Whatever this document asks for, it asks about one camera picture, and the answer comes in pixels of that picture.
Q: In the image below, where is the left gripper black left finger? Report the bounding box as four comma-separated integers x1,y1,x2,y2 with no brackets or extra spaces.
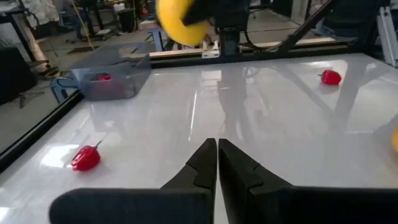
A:
49,138,218,224

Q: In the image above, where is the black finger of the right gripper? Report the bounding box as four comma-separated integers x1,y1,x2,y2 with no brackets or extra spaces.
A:
182,0,217,26

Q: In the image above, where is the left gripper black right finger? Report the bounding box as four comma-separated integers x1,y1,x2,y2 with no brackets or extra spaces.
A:
218,139,398,224

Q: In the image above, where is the yellow toy lemon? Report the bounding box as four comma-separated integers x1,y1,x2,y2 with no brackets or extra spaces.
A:
155,0,212,47

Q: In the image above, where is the orange-yellow toy lemon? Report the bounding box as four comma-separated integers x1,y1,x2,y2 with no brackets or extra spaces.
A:
391,126,398,153

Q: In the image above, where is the small workbench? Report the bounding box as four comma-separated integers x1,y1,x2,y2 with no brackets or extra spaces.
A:
138,19,169,52

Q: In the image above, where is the black trash bin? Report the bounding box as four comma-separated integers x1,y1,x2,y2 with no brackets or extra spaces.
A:
118,7,137,34

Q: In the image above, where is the grey plastic basket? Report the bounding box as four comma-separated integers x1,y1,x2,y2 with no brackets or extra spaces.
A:
68,42,152,102

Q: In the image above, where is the silver aluminium extrusion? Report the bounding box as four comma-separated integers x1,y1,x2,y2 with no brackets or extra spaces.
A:
376,6,398,68

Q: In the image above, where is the white hanging cloth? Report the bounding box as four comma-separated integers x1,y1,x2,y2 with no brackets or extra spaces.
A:
21,0,60,30

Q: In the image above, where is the tan cardboard tube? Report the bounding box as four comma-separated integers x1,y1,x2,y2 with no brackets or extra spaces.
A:
12,14,50,72

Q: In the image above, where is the black equipment case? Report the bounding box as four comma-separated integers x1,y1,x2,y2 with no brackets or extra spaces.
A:
0,46,37,105

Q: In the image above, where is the white mounting bracket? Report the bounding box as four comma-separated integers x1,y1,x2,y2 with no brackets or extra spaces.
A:
201,40,220,59

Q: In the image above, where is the black table frame rail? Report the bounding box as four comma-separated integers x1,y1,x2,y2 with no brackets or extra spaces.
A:
0,91,85,174
149,43,377,70

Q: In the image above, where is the black diagonal frame strut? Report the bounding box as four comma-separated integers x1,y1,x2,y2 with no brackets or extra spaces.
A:
276,0,340,54

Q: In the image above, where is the blue tubular frame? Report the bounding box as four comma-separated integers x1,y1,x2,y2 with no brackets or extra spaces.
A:
49,76,80,105

